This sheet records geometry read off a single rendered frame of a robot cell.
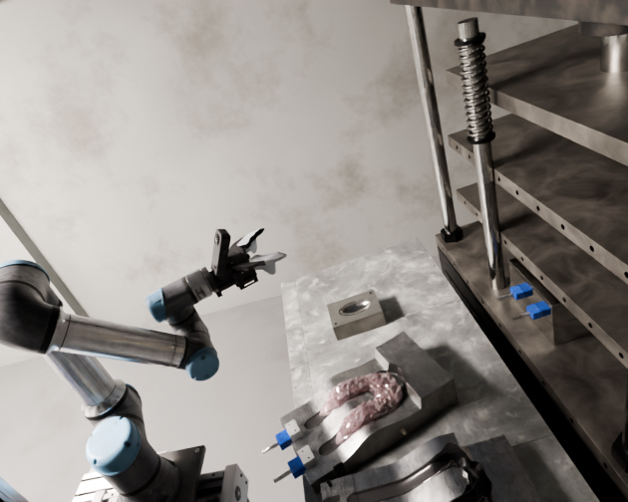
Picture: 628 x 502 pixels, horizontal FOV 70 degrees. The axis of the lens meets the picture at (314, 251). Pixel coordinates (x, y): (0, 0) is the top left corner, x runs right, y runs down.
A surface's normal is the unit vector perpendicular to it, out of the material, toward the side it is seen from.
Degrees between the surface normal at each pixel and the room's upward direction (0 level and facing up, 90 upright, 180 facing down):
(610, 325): 0
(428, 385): 0
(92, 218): 90
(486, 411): 0
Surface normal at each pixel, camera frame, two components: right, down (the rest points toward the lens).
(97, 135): 0.01, 0.53
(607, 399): -0.29, -0.81
